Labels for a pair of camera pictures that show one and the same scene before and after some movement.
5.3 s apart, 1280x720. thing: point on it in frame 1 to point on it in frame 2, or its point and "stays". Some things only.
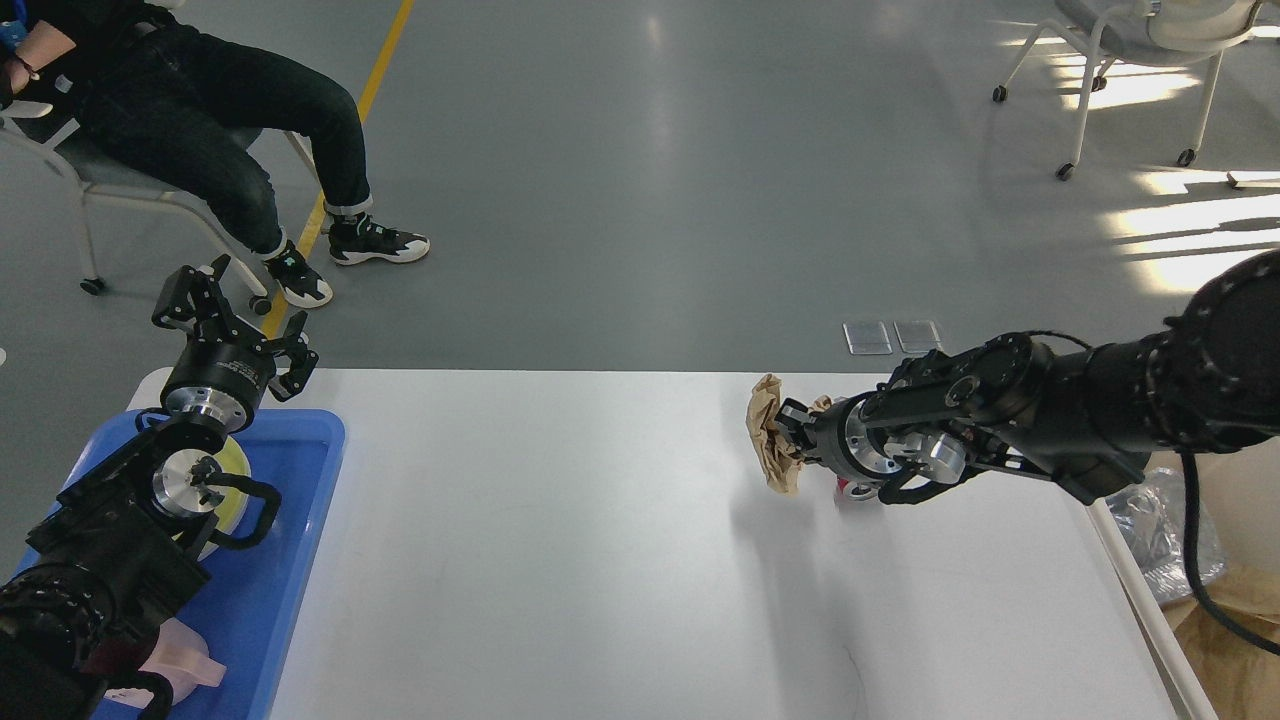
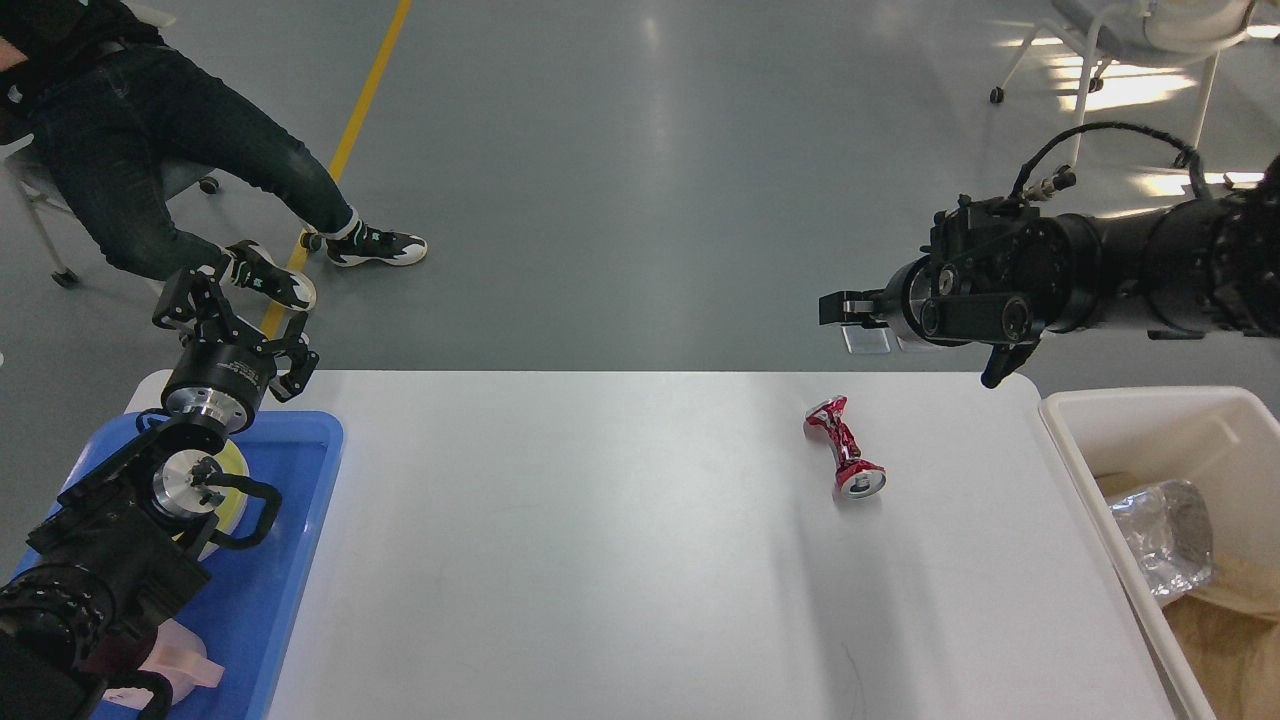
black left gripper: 221,381 stays
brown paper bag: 1238,673 stays
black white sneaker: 298,280 to 249,267
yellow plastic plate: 235,503 stays
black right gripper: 837,438 to 917,300
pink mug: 182,658 stays
